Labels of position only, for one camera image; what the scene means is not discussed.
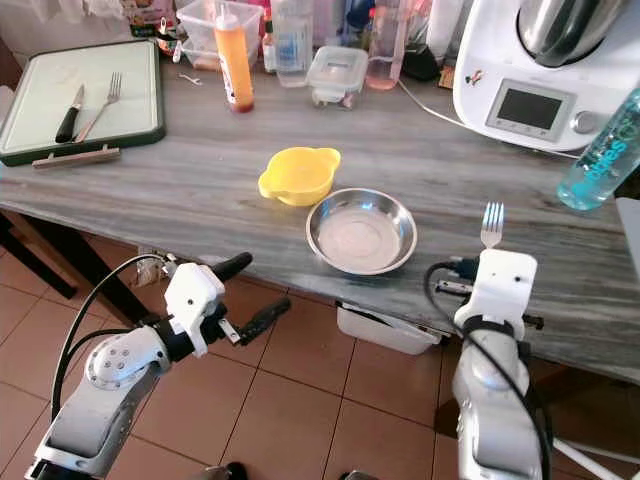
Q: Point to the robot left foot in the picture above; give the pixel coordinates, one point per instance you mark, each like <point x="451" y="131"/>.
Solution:
<point x="222" y="473"/>

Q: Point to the white plastic bin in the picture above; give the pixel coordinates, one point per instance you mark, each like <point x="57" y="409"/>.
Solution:
<point x="380" y="330"/>

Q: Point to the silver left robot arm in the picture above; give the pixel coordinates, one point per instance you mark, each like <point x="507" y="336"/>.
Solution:
<point x="95" y="420"/>

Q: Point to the clear plastic storage box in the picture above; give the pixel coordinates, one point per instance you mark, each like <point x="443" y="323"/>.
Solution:
<point x="198" y="30"/>

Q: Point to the small black holder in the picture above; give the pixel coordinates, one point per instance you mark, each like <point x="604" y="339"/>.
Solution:
<point x="420" y="65"/>

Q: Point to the clear measuring jar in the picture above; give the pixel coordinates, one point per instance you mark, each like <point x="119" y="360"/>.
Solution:
<point x="292" y="50"/>

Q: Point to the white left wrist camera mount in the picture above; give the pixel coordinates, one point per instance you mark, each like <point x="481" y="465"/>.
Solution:
<point x="195" y="295"/>

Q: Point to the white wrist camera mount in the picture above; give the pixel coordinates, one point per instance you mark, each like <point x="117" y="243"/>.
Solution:
<point x="195" y="295"/>
<point x="500" y="285"/>

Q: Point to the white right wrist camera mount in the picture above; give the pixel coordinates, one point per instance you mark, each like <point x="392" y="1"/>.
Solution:
<point x="500" y="285"/>

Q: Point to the white kitchen cooking machine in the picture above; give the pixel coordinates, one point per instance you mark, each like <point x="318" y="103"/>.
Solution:
<point x="490" y="60"/>

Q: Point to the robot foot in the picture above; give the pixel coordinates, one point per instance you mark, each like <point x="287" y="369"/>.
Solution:
<point x="222" y="473"/>
<point x="360" y="476"/>

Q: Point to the clear pink drink bottle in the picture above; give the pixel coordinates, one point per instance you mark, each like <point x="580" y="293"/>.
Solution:
<point x="385" y="60"/>

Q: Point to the round steel plate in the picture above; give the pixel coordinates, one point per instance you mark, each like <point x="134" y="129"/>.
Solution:
<point x="360" y="235"/>

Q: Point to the small lidded glass container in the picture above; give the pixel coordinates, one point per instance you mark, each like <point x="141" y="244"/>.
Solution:
<point x="336" y="72"/>

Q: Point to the small wooden stick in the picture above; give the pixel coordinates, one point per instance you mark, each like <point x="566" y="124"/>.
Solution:
<point x="75" y="158"/>

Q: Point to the grey wooden table dark legs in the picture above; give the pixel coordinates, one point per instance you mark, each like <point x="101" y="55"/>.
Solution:
<point x="160" y="200"/>

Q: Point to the white cutting board green rim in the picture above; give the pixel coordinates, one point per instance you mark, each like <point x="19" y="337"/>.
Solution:
<point x="40" y="100"/>

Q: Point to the white tall bottle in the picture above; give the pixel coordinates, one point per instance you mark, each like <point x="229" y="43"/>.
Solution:
<point x="442" y="25"/>

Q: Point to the yellow plastic bowl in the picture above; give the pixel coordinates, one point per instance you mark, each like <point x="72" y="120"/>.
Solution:
<point x="298" y="178"/>

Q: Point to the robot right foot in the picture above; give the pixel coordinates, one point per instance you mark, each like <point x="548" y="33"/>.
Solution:
<point x="360" y="476"/>

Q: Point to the orange sauce squeeze bottle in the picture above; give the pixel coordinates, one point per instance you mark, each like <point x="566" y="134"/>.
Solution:
<point x="234" y="70"/>

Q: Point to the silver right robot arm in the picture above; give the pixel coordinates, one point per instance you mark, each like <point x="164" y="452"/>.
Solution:
<point x="490" y="420"/>

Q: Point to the printed snack bag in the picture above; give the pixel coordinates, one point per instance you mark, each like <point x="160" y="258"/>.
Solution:
<point x="145" y="265"/>

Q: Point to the colourful food box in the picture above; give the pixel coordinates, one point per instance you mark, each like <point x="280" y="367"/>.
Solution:
<point x="150" y="18"/>

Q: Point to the blue clear water bottle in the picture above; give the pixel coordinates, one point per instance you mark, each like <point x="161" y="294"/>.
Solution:
<point x="595" y="165"/>

